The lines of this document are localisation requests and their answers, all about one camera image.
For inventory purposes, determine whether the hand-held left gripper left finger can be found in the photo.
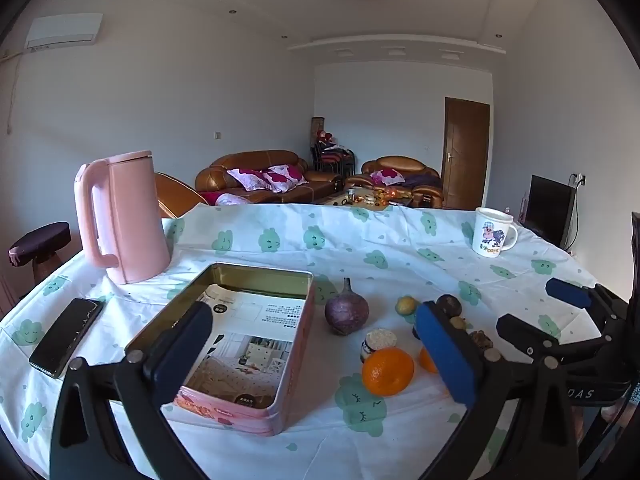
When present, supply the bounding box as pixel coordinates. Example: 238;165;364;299
49;302;216;480

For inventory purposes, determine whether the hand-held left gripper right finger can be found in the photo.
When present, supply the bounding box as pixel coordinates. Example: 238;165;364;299
414;301;583;480

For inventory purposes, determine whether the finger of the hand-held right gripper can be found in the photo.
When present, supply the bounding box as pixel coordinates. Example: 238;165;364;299
545;277;628;341
496;312;608;361

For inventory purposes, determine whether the large orange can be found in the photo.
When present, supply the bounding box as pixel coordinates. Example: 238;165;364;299
362;347;416;396

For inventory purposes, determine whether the small dark jar pale lid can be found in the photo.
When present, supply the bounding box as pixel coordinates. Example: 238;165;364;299
361;329;396;364

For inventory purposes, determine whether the purple round beetroot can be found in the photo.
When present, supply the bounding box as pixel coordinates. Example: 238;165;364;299
324;277;370;336

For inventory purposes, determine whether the pink rectangular tin box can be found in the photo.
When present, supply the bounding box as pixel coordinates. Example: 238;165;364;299
124;262;317;437

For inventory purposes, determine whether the dark passion fruit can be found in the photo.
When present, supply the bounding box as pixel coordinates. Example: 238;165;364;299
436;294;462;318

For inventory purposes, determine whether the black television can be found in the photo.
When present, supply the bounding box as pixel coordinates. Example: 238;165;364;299
524;175;576;251

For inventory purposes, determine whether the printed leaflet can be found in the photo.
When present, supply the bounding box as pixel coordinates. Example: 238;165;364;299
182;285;307;406

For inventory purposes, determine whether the white cartoon print mug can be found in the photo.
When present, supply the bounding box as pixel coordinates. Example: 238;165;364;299
471;207;519;259

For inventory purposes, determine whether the white tablecloth green cloud print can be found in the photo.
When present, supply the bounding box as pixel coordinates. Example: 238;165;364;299
0;202;626;480

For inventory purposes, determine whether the black smartphone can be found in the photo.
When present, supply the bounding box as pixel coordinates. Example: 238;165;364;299
28;297;105;379

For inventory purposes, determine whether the pink electric kettle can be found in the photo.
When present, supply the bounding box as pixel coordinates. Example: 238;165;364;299
74;150;172;286

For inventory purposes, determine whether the brown leather armchair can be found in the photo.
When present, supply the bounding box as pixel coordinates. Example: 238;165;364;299
154;172;210;219
346;156;444;209

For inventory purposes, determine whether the brown wooden door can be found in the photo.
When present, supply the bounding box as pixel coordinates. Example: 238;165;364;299
442;97;490;211

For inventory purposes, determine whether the cluttered coffee table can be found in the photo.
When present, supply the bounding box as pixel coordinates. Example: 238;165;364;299
315;186;416;209

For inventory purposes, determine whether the purple blanket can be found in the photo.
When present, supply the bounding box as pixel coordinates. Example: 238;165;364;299
402;172;441;188

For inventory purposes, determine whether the dark purple round stool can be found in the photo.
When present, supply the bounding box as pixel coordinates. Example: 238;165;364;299
8;222;72;281

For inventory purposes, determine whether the pink floral pillow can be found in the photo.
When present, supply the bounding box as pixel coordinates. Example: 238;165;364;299
263;164;307;193
227;167;271;192
370;169;406;187

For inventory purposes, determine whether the brown leather sofa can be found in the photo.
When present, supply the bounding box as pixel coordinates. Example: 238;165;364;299
195;150;346;206

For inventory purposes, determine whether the stack of dark chairs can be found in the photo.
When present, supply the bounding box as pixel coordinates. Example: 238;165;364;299
311;140;357;181

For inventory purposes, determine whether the white wall air conditioner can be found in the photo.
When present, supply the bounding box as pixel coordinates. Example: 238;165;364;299
25;13;103;54

